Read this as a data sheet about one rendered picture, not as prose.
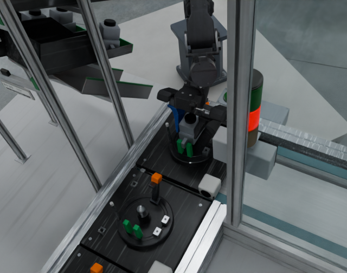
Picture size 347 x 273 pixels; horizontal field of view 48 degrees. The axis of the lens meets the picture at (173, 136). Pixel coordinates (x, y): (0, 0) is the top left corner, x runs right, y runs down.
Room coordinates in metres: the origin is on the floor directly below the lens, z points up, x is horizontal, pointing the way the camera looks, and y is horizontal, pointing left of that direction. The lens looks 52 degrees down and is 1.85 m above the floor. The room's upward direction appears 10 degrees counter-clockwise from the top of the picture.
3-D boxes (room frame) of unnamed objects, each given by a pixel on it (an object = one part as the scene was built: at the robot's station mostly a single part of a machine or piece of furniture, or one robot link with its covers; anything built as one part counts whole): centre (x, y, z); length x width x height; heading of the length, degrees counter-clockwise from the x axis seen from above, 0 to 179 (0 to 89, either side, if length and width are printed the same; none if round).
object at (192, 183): (0.64, -0.05, 0.96); 0.24 x 0.24 x 0.02; 53
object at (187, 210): (0.43, 0.10, 1.01); 0.24 x 0.24 x 0.13; 53
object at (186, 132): (0.63, -0.04, 1.06); 0.08 x 0.04 x 0.07; 143
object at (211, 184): (0.50, -0.07, 0.97); 0.05 x 0.05 x 0.04; 53
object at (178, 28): (1.02, -0.14, 0.96); 0.15 x 0.15 x 0.20; 16
